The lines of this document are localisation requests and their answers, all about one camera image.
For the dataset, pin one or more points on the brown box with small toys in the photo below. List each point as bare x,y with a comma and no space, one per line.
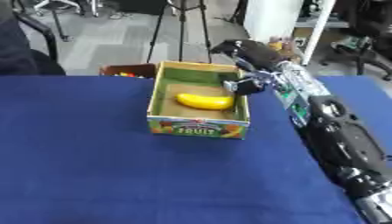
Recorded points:
127,71

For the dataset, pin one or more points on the yellow toy banana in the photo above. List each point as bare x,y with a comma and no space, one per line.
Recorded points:
205,101

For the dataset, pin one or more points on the white panel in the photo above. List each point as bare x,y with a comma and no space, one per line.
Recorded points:
286,26

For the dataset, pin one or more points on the silver and black right robot arm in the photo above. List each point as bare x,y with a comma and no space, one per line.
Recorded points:
331,131

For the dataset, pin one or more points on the black tripod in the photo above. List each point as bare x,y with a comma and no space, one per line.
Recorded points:
180,26

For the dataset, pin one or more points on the tan cardboard box green inside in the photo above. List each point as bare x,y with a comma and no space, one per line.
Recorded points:
200,116

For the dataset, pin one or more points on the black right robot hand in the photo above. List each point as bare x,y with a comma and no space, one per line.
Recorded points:
255,52

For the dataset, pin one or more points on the white wheeled chair base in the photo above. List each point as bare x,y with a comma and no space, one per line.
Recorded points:
64,5

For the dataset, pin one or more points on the black office chair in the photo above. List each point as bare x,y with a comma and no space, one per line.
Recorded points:
365,43

